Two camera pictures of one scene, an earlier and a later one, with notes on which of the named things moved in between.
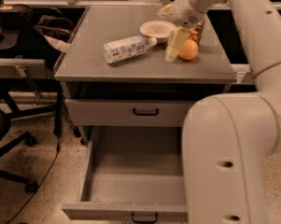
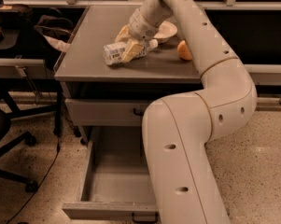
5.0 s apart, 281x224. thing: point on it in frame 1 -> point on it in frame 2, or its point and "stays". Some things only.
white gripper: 184,7 -> 142,27
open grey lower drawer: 132,175 stays
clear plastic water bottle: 127,48 stays
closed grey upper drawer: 129,112 stays
